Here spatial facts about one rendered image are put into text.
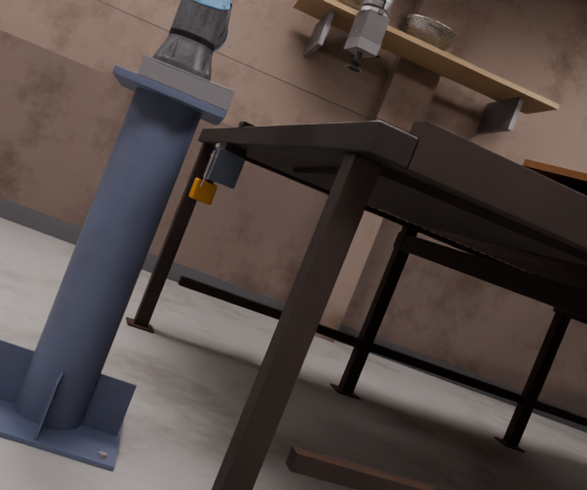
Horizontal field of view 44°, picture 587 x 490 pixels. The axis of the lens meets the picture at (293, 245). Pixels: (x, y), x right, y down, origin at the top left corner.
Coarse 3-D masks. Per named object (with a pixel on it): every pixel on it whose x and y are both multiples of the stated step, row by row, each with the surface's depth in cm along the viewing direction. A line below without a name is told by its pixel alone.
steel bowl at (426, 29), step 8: (400, 16) 451; (408, 16) 444; (416, 16) 441; (400, 24) 450; (408, 24) 444; (416, 24) 441; (424, 24) 439; (432, 24) 439; (440, 24) 439; (408, 32) 446; (416, 32) 443; (424, 32) 441; (432, 32) 440; (440, 32) 441; (448, 32) 443; (424, 40) 444; (432, 40) 443; (440, 40) 444; (448, 40) 446; (440, 48) 449; (448, 48) 456
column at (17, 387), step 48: (144, 96) 171; (144, 144) 170; (96, 192) 175; (144, 192) 172; (96, 240) 172; (144, 240) 176; (96, 288) 172; (48, 336) 174; (96, 336) 174; (0, 384) 179; (48, 384) 173; (96, 384) 183; (0, 432) 162; (48, 432) 171; (96, 432) 182
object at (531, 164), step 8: (528, 160) 176; (536, 168) 174; (544, 168) 172; (552, 168) 171; (560, 168) 170; (552, 176) 175; (560, 176) 171; (568, 176) 168; (576, 176) 167; (584, 176) 165; (568, 184) 177; (576, 184) 173; (584, 184) 169
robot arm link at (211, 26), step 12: (192, 0) 172; (204, 0) 172; (216, 0) 173; (228, 0) 176; (180, 12) 174; (192, 12) 172; (204, 12) 172; (216, 12) 174; (180, 24) 173; (192, 24) 172; (204, 24) 173; (216, 24) 175; (204, 36) 173; (216, 36) 176
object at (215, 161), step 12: (228, 144) 257; (216, 156) 256; (228, 156) 256; (240, 156) 258; (216, 168) 256; (228, 168) 257; (240, 168) 258; (204, 180) 260; (216, 180) 256; (228, 180) 258
